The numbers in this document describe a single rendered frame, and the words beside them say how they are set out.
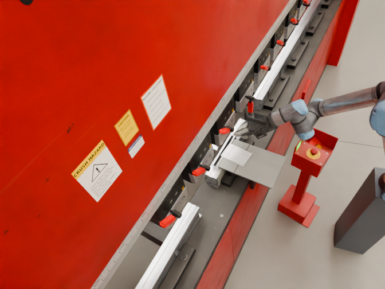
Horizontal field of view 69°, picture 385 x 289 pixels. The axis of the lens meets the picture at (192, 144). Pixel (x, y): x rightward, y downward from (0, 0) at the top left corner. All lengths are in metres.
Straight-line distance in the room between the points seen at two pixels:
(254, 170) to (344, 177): 1.38
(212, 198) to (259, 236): 0.92
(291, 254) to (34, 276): 1.84
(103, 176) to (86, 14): 0.31
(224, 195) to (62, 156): 0.99
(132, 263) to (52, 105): 1.93
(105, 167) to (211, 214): 0.83
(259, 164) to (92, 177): 0.89
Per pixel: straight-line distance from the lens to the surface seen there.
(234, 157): 1.34
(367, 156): 2.77
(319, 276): 2.22
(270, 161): 1.34
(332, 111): 1.41
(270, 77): 1.79
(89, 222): 0.65
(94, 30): 0.50
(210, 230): 1.32
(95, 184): 0.60
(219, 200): 1.37
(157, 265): 1.22
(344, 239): 2.15
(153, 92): 0.65
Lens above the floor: 2.11
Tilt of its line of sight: 52 degrees down
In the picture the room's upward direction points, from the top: 13 degrees counter-clockwise
